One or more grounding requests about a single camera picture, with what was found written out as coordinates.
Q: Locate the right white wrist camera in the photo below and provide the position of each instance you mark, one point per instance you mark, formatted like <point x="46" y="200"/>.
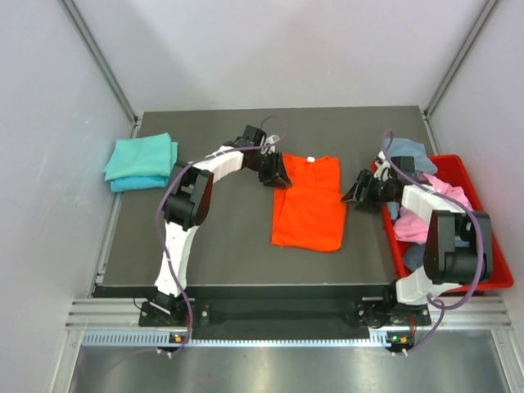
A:
<point x="382" y="171"/>

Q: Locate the corner aluminium post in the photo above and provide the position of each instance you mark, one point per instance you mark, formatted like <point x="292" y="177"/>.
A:
<point x="76" y="18"/>
<point x="473" y="34"/>

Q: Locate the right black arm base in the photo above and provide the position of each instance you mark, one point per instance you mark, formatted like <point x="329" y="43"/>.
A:
<point x="386" y="311"/>

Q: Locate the red plastic bin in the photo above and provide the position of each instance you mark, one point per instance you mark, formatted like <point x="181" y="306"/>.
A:
<point x="482" y="196"/>

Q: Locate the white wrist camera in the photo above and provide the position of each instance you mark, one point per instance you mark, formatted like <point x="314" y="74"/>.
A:
<point x="269" y="145"/>
<point x="382" y="171"/>

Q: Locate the left corner aluminium post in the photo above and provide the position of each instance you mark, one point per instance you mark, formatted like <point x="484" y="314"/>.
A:
<point x="76" y="18"/>

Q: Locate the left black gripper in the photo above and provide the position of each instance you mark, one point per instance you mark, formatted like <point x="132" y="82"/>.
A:
<point x="276" y="171"/>

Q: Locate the pink t shirt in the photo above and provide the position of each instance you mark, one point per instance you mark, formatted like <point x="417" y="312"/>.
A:
<point x="408" y="227"/>

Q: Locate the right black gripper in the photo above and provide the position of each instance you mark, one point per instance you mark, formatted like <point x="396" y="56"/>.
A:
<point x="365" y="179"/>

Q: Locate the aluminium frame rail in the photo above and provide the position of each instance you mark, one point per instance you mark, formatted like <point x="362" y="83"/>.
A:
<point x="480" y="313"/>

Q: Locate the folded teal t shirt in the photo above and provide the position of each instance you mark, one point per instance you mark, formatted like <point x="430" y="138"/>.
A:
<point x="149" y="157"/>

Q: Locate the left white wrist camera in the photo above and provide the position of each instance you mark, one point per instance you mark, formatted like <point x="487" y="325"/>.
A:
<point x="269" y="145"/>

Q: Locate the orange t shirt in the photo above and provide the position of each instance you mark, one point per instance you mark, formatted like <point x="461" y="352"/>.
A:
<point x="310" y="214"/>

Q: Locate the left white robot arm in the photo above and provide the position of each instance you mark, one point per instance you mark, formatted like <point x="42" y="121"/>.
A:
<point x="186" y="202"/>

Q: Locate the right corner aluminium post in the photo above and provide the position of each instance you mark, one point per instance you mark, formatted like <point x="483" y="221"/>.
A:
<point x="473" y="34"/>

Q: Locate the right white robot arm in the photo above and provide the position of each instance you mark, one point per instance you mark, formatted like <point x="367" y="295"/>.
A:
<point x="456" y="238"/>

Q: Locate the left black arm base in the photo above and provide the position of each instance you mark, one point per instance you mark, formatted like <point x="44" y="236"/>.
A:
<point x="152" y="315"/>

